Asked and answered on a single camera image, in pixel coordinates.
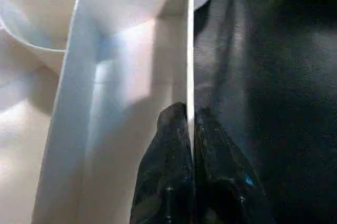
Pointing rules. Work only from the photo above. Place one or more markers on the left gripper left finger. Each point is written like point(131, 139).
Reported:
point(166, 176)

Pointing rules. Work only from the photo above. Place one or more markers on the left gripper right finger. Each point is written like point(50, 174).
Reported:
point(223, 182)

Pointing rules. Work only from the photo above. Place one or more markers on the white plastic table top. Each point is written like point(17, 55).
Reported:
point(79, 103)

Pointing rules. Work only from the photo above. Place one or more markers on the black plastic mat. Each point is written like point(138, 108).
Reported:
point(276, 103)

